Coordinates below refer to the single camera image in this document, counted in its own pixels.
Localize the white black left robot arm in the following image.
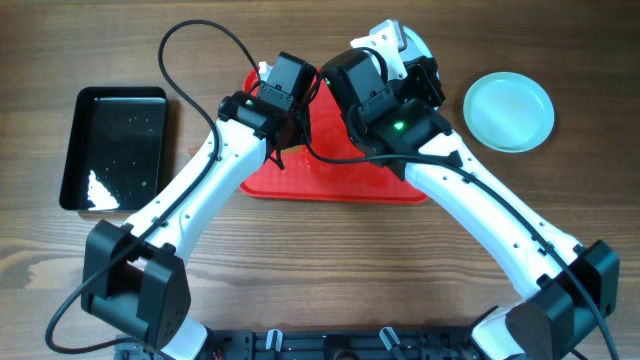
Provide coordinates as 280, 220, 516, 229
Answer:
80, 53, 316, 359

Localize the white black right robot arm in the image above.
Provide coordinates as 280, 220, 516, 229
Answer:
321, 48, 620, 359

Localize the light blue plate back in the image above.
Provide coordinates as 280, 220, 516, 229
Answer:
462, 71, 555, 153

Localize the black water tray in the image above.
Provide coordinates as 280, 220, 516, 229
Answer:
59, 86, 169, 212

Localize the red serving tray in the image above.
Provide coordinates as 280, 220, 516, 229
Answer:
239, 85, 428, 205

